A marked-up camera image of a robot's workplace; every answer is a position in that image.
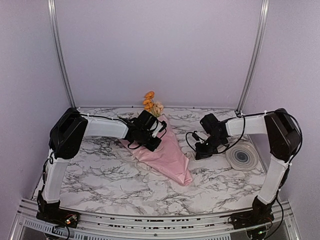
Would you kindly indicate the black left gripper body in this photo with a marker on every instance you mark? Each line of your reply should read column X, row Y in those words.
column 143, row 140

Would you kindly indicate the aluminium frame left post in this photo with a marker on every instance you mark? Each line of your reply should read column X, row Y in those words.
column 59, row 51

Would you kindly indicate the orange flower stem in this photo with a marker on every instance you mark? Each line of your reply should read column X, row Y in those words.
column 148, row 102

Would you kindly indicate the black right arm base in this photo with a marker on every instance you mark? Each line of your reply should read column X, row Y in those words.
column 260, row 214

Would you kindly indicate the grey swirl ceramic plate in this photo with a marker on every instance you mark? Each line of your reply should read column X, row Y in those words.
column 243, row 156

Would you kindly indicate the peach flower long green stem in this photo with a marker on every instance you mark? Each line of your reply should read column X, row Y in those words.
column 157, row 109

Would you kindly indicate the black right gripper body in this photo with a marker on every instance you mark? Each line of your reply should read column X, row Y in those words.
column 210, row 148

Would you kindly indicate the aluminium frame post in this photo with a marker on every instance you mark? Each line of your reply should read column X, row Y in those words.
column 260, row 33
column 59, row 51

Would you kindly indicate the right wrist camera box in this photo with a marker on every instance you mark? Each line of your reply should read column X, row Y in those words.
column 211, row 125

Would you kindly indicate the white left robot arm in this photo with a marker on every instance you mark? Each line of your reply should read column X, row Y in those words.
column 66, row 137

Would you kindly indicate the pink wrapping paper sheet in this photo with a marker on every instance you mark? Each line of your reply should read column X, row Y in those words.
column 168, row 158

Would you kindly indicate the aluminium front rail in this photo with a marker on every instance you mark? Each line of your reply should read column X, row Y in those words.
column 281, row 225

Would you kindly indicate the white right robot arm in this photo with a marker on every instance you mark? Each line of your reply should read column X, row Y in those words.
column 285, row 140

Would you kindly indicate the aluminium frame right post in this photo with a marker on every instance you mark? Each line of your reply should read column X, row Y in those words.
column 260, row 33

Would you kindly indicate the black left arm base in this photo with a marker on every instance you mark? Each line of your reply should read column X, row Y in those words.
column 52, row 213

